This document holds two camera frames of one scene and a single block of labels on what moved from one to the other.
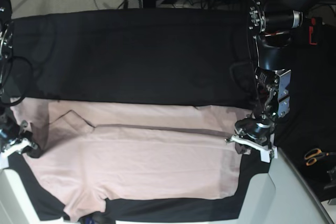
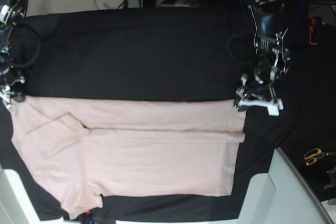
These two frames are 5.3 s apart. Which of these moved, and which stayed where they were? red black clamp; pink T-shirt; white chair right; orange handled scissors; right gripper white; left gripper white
Moved: left gripper white; right gripper white
Stayed: orange handled scissors; pink T-shirt; white chair right; red black clamp
